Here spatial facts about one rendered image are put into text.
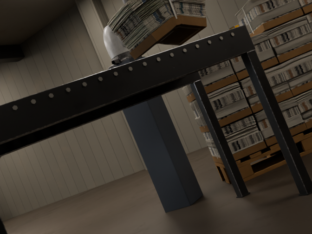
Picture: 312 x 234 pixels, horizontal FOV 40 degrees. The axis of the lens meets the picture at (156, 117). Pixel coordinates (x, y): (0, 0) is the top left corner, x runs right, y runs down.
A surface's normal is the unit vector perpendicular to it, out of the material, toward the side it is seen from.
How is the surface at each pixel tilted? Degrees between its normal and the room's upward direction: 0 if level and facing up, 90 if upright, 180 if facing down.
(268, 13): 90
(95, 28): 90
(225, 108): 90
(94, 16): 90
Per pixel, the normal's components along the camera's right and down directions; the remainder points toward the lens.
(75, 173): -0.49, 0.18
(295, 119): 0.07, -0.06
